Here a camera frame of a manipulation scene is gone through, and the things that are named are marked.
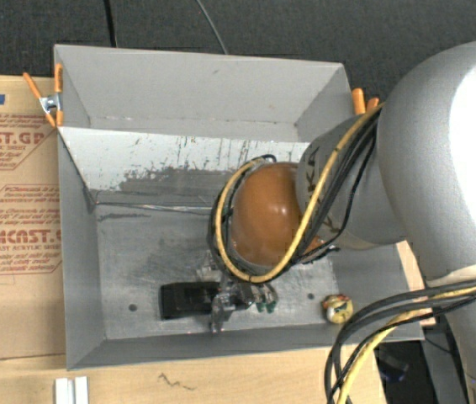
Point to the black rectangular box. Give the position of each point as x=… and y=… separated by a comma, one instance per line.
x=183, y=301

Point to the yellow and white toy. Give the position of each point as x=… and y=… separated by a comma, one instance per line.
x=339, y=309

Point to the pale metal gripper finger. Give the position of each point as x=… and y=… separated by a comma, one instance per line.
x=212, y=269
x=220, y=312

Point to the grey metal bin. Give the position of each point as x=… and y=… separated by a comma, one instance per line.
x=145, y=242

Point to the brown cardboard board red print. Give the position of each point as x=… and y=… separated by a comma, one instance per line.
x=15, y=208

